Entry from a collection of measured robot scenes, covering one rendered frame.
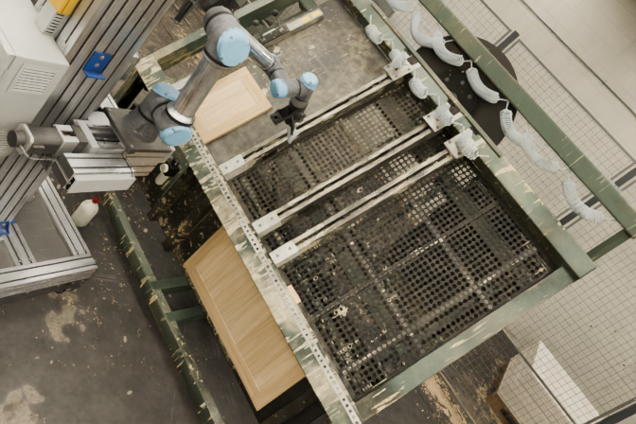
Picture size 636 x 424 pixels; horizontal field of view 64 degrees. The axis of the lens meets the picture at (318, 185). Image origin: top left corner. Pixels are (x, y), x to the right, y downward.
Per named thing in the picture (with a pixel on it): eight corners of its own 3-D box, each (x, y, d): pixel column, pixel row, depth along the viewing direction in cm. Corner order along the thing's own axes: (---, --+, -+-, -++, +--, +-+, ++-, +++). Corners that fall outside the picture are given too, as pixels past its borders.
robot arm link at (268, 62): (187, 8, 180) (262, 71, 222) (198, 27, 175) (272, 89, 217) (211, -14, 177) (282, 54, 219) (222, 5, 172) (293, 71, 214)
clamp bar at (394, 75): (220, 168, 263) (207, 148, 241) (411, 62, 281) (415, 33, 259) (228, 184, 260) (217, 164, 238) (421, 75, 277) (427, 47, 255)
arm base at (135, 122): (133, 142, 200) (147, 125, 196) (115, 114, 204) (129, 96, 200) (162, 143, 213) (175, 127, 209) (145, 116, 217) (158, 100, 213)
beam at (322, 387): (139, 74, 297) (132, 61, 287) (158, 63, 299) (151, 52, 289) (341, 436, 218) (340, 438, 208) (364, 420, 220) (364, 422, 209)
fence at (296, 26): (172, 89, 285) (170, 85, 281) (319, 12, 298) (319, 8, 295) (176, 96, 283) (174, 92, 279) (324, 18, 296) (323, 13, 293)
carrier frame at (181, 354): (67, 156, 321) (138, 61, 289) (220, 171, 438) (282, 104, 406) (223, 509, 242) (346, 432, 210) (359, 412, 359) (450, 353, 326)
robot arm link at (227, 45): (172, 125, 207) (243, 17, 180) (185, 152, 200) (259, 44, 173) (145, 120, 198) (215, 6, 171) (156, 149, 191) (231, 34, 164)
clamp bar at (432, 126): (252, 224, 251) (242, 207, 229) (450, 110, 268) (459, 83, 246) (261, 241, 247) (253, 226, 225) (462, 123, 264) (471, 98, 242)
